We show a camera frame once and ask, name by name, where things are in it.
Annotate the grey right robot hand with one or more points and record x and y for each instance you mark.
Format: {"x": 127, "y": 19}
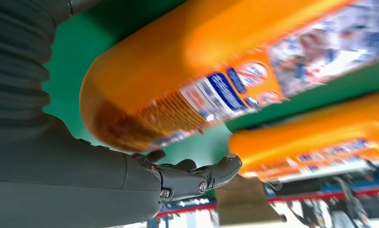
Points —
{"x": 66, "y": 182}

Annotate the open cardboard box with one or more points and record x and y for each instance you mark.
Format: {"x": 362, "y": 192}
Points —
{"x": 239, "y": 201}

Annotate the red rail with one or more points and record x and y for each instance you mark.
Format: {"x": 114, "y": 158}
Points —
{"x": 302, "y": 197}

